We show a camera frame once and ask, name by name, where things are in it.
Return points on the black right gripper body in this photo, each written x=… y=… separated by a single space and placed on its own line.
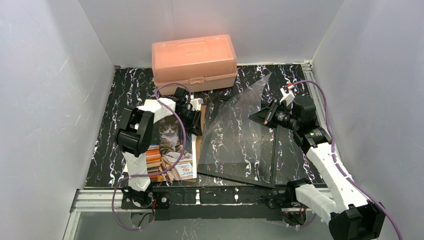
x=268 y=116

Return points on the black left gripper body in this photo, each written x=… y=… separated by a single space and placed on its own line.
x=192 y=120

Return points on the cat photo print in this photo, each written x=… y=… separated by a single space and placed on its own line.
x=166 y=146

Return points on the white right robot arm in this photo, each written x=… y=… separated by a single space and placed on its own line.
x=334 y=185

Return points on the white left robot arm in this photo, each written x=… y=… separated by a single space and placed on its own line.
x=141 y=182

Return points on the pink plastic storage box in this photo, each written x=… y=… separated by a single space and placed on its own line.
x=200 y=64

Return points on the white mat board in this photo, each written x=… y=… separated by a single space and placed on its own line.
x=136 y=134

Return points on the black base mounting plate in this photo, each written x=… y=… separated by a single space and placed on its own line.
x=215 y=202

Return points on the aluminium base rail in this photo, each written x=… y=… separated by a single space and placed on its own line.
x=96 y=213

